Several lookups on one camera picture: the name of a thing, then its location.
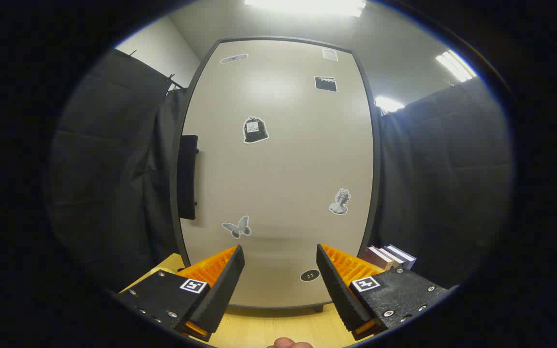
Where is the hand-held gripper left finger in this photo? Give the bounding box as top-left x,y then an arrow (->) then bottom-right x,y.
113,244 -> 246,343

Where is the beige cabinet door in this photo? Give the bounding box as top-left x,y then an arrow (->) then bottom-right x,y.
170,35 -> 381,310

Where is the black door handle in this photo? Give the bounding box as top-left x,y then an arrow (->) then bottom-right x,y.
177,135 -> 199,220

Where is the black backdrop cloth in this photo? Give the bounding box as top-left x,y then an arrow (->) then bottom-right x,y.
370,77 -> 516,290
49,48 -> 187,293

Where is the large ceiling light panel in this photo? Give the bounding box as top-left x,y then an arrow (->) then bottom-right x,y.
245,0 -> 366,17

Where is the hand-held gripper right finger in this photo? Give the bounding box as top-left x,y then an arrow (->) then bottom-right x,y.
316,243 -> 459,341

